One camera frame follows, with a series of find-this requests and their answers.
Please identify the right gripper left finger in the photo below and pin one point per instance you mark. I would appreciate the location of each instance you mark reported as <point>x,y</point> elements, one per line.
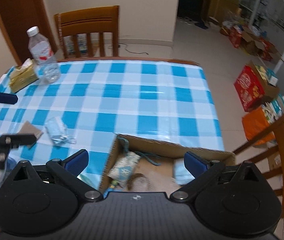
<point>66,172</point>

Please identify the grey cloth pouch far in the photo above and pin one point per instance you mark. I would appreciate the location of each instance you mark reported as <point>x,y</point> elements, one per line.
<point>28,128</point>

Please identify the brown wooden door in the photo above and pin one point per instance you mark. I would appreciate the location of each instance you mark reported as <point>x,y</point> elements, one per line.
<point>16,17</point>

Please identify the blue embroidered sachet with tassel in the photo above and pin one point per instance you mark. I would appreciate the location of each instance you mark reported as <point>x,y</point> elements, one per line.
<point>125,165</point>

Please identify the open cardboard box on floor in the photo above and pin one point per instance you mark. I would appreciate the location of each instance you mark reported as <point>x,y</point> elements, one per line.
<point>251,43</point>

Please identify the blue white checkered tablecloth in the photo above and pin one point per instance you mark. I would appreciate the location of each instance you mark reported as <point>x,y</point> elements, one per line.
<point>100,98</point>

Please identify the clear plastic water bottle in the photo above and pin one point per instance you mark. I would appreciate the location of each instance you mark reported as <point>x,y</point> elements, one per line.
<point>43,54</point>

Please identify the flat white face mask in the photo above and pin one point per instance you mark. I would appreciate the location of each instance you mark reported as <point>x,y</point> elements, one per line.
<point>57,131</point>

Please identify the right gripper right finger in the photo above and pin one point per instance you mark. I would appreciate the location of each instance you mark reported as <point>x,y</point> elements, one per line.
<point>204,173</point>

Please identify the red gift box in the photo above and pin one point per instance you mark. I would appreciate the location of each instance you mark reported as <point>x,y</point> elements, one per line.
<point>249,89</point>

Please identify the wooden chair right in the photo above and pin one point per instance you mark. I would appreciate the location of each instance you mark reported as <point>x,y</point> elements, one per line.
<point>98,20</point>

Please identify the gold tissue pack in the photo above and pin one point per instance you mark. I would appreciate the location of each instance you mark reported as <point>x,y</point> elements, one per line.
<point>23,75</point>

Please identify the orange shopping bag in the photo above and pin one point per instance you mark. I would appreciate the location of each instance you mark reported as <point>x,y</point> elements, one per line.
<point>257,120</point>

